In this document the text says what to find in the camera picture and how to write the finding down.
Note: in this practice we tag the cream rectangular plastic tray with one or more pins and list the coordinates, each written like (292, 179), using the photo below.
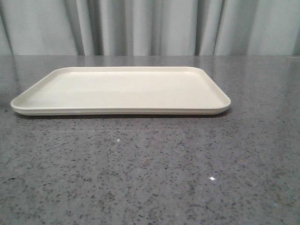
(123, 90)

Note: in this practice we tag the grey pleated curtain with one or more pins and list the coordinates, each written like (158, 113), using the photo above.
(149, 27)

